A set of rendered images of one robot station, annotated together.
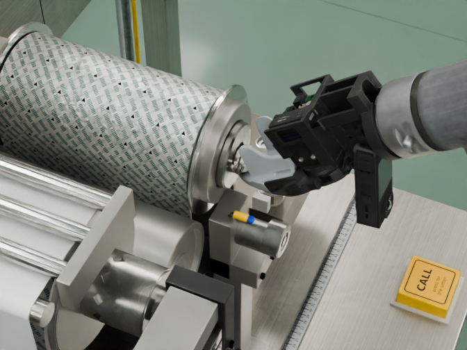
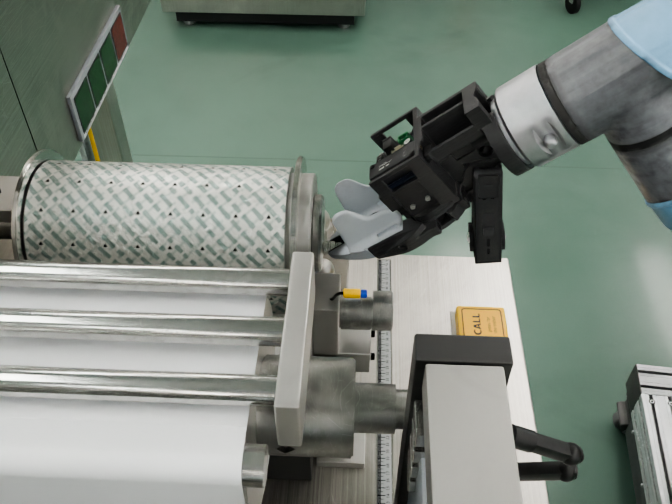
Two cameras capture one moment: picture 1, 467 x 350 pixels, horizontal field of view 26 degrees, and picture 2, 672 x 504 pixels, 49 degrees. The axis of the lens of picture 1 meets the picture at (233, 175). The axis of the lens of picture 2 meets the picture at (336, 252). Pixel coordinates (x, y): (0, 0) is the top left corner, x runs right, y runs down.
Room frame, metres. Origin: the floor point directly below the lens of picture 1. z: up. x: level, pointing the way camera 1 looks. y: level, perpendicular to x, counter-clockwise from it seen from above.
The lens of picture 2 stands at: (0.24, 0.17, 1.74)
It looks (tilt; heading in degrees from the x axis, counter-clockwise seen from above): 45 degrees down; 339
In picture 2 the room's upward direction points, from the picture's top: straight up
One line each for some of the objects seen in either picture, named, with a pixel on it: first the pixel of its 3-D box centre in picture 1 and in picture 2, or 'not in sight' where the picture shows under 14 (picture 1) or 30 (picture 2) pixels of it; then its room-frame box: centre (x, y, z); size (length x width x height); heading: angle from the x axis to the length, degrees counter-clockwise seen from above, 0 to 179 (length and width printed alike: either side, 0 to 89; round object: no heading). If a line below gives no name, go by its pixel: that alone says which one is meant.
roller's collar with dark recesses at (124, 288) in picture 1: (128, 292); (308, 405); (0.49, 0.09, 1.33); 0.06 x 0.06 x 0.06; 66
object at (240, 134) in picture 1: (229, 153); (312, 232); (0.72, 0.00, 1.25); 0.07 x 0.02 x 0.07; 156
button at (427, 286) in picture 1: (428, 286); (481, 329); (0.77, -0.27, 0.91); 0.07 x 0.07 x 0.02; 66
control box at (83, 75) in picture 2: not in sight; (101, 69); (1.21, 0.15, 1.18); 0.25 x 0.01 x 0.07; 156
